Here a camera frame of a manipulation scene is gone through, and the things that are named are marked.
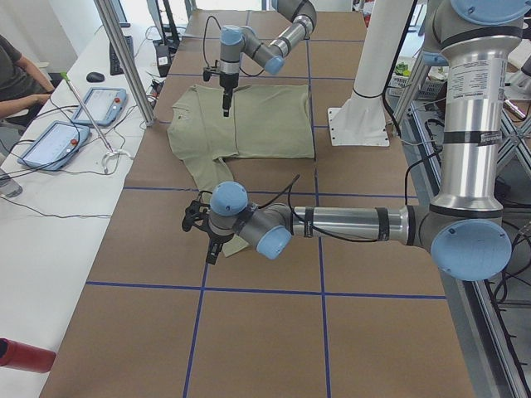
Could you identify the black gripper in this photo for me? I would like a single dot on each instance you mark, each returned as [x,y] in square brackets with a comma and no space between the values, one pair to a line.
[216,241]
[227,82]

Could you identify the olive green long-sleeve shirt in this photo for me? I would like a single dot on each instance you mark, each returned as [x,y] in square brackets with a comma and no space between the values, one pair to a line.
[265,121]

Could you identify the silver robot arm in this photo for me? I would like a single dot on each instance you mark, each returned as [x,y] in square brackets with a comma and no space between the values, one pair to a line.
[270,55]
[461,228]

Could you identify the black box with white label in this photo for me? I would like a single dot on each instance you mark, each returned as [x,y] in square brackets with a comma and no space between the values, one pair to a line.
[163,59]

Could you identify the black computer mouse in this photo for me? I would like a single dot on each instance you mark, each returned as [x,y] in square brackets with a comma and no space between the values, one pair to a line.
[94,77]

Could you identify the metal rod with green tip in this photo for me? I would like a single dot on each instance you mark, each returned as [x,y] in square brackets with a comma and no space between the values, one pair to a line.
[83,116]

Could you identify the near blue teach pendant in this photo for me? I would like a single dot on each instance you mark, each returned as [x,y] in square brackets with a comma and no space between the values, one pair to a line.
[55,146]

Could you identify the white basket with green items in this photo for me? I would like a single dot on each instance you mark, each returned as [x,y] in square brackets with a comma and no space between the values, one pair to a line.
[400,79]

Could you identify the seated person in dark shirt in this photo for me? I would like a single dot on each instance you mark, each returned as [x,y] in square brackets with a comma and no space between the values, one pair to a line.
[24,88]

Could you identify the clear plastic bottle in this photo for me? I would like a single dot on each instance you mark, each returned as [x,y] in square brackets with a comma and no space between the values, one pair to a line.
[8,187]

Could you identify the red cylinder bottle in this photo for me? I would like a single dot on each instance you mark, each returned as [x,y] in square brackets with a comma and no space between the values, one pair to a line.
[24,357]

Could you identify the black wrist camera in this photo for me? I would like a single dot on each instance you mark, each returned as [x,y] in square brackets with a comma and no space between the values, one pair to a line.
[210,71]
[196,215]

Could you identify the aluminium frame post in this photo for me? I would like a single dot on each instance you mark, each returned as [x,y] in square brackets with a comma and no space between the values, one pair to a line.
[113,30]

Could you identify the white camera mast with base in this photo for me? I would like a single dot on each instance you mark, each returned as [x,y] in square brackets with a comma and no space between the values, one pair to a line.
[361,120]

